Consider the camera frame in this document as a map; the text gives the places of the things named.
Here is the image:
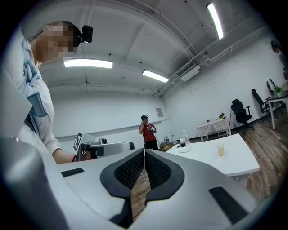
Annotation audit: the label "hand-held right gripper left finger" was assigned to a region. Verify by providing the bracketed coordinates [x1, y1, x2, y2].
[41, 148, 145, 230]

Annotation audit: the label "person's left forearm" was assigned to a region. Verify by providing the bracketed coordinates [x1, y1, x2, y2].
[52, 148, 77, 164]

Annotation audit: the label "cardboard box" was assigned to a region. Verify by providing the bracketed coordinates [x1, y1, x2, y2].
[158, 142, 175, 152]

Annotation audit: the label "person's white clothing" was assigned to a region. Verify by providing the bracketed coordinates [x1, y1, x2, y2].
[0, 29, 63, 158]

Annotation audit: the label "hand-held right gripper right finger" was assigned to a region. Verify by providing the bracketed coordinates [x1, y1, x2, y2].
[132, 149, 259, 230]

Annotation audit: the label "white ceiling pipes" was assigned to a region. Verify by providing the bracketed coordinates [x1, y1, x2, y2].
[152, 26, 269, 97]

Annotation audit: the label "clear plastic water bottle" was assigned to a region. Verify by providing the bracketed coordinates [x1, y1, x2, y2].
[182, 129, 191, 146]

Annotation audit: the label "ceiling strip light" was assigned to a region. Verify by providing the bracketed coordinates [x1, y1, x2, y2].
[63, 58, 113, 69]
[207, 2, 224, 40]
[142, 69, 170, 83]

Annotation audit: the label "light blue badge holder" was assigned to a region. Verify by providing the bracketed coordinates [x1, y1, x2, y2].
[27, 91, 47, 118]

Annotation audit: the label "dark top white leg desk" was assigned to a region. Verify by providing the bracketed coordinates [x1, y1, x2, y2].
[265, 91, 288, 130]

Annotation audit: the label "person's head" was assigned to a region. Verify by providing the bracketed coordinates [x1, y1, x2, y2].
[21, 20, 81, 66]

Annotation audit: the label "white ceiling air conditioner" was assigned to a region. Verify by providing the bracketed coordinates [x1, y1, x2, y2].
[176, 60, 201, 82]

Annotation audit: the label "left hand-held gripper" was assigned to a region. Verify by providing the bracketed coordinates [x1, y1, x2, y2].
[73, 132, 135, 162]

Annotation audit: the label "black office chair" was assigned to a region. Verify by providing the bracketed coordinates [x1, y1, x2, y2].
[266, 78, 278, 95]
[251, 88, 271, 115]
[230, 98, 255, 133]

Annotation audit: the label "person's left hand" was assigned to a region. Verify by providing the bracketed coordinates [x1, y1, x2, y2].
[81, 150, 98, 161]

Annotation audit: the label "black head camera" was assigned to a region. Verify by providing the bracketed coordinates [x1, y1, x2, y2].
[80, 25, 94, 44]

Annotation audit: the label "checkered cloth table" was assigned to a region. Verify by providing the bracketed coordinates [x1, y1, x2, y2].
[197, 116, 232, 142]

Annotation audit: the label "light blue lanyard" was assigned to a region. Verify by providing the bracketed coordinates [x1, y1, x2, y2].
[22, 38, 43, 89]

